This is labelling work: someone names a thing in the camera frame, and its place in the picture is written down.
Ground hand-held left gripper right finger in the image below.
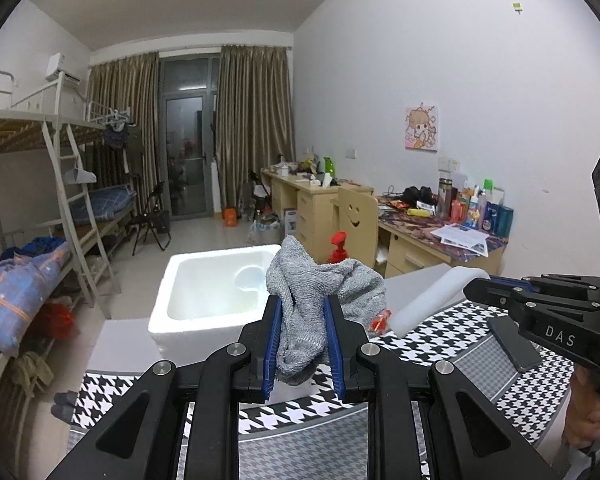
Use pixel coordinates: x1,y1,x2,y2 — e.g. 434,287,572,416
324,294,571,480

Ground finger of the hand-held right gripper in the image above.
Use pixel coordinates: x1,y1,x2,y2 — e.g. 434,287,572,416
462,279,531,311
522,273,600,301

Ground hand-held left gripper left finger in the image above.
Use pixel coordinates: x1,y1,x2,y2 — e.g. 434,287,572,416
45,296,283,480

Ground grey knitted cloth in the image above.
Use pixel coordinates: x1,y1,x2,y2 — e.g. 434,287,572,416
265,235,387,387

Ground white foam sheet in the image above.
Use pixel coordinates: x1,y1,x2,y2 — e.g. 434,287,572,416
387,266,491,338

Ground white foam box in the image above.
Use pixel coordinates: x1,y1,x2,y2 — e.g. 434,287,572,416
148,245,283,365

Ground person's right hand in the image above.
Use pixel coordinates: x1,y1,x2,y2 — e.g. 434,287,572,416
562,365,600,451

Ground red snack packet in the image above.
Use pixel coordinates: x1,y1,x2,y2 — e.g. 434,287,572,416
369,310,392,336

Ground black smartphone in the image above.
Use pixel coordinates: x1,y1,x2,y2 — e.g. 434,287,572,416
487,316,543,373

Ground printed paper sheets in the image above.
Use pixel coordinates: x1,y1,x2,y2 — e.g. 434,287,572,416
430,224,490,257

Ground houndstooth patterned blanket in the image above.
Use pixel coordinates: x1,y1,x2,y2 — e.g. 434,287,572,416
65,300,581,480

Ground cluster of toiletry bottles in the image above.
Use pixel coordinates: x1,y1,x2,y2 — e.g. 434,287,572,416
450,178,515,237

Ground wooden desk with patterned top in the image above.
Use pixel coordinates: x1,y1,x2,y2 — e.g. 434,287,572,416
377,197,508,278

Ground white lotion pump bottle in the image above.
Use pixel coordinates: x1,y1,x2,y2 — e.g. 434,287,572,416
330,231,349,265

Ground metal thermos flask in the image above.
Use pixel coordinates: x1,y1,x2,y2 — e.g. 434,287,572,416
437,177,453,221

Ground wooden smiley chair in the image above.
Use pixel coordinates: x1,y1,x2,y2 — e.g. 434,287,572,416
336,186,379,268

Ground wooden desk with drawers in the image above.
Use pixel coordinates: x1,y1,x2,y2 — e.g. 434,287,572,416
261,167,376,261

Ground black folding chair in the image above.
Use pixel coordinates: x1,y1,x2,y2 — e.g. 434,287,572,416
130,182,172,256

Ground red bag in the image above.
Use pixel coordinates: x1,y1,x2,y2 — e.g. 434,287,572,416
42,300,76,341

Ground blue mattress bedding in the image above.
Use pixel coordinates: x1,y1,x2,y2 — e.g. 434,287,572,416
85,185,133,226

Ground glass balcony door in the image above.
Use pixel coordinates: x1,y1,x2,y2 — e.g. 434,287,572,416
159,57,220,218

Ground brown curtain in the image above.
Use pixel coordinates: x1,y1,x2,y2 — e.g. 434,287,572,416
215,45,296,211
87,52,161,201

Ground white bunk bed ladder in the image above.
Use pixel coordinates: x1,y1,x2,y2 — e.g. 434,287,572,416
42,120,118,318

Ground beige cloth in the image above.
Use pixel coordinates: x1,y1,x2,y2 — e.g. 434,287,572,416
15,352,53,396

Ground blue checked bedding bundle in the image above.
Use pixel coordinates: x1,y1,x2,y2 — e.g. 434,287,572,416
0,250,73,356

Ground hanging dark clothes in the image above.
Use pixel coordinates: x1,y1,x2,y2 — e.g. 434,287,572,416
102,125,131,151

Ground metal bunk bed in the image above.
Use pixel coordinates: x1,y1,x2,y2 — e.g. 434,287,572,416
0,65,141,391

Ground white air conditioner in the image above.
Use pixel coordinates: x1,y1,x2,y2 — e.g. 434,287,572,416
45,52,81,84

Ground cartoon wall poster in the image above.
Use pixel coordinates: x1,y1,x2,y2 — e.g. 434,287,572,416
405,105,439,152

